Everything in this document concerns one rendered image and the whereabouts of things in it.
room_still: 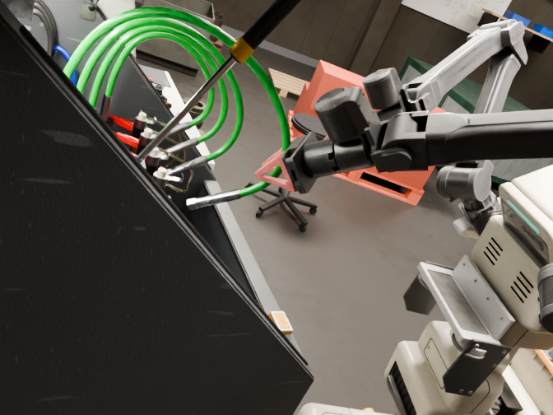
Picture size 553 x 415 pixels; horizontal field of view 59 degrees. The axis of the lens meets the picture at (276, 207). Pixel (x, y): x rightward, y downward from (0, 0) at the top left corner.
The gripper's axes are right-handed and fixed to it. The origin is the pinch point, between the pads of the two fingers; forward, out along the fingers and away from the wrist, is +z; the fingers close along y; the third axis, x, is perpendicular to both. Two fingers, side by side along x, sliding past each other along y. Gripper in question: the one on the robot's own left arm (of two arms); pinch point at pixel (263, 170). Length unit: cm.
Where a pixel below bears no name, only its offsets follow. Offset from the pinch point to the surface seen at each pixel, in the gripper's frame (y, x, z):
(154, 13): 5.0, -29.4, 2.6
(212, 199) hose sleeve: 5.5, 1.0, 8.6
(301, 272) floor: -134, 124, 97
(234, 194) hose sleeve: 4.0, 1.5, 5.1
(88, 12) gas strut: -15, -35, 34
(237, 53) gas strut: 22.5, -22.4, -18.3
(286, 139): -0.5, -4.4, -6.3
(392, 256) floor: -206, 170, 70
